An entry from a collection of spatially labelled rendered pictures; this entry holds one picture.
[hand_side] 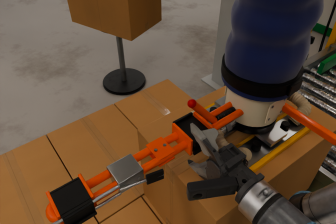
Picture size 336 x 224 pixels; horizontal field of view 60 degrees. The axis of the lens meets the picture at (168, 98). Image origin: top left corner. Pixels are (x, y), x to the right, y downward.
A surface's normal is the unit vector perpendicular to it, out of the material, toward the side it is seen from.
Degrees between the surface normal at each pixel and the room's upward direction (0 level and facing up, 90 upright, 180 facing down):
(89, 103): 0
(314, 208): 78
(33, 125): 0
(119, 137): 0
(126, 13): 90
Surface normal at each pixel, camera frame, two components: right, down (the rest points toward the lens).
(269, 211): -0.43, -0.43
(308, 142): 0.00, -0.76
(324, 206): -0.93, 0.02
